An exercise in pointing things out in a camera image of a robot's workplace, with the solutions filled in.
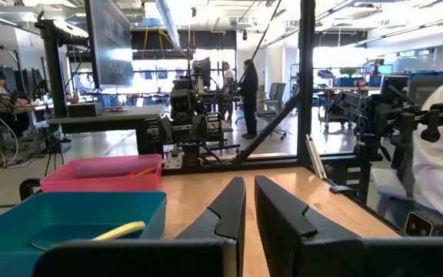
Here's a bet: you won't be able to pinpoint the grey office chair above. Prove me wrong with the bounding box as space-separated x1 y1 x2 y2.
255 82 288 140

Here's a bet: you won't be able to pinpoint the black aluminium rig frame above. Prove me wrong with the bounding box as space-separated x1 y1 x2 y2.
159 0 443 238

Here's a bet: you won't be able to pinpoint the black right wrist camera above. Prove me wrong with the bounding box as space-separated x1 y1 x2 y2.
169 88 196 115

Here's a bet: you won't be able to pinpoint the pale yellow handled knife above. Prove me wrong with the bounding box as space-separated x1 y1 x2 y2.
31 220 147 252

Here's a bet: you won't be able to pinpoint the large flat monitor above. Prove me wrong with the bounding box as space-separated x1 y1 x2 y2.
84 0 135 90

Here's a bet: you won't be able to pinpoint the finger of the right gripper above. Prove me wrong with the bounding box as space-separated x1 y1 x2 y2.
173 114 190 142
190 114 206 142

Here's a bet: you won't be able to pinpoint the grey monitor desk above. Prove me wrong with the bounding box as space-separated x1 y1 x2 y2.
46 104 168 155

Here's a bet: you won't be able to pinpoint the black monitor pole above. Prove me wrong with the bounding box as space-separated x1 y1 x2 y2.
35 10 92 118

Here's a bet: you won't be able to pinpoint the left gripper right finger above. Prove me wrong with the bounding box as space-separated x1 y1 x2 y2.
255 175 363 277

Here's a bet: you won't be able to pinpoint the black desktop box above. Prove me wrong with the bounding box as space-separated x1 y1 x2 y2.
66 102 104 118

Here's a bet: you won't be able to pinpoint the pink plastic bin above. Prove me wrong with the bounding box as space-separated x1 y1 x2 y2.
39 153 164 193

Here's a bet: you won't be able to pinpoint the silver aluminium bar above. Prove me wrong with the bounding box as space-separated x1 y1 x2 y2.
305 133 327 181

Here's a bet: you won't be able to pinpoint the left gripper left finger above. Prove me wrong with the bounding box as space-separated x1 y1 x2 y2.
177 176 246 277

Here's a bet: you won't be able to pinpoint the blue plastic bin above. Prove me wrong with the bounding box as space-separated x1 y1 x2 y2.
0 191 168 277

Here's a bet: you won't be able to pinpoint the blue storage crates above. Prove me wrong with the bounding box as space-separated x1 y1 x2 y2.
316 68 384 88

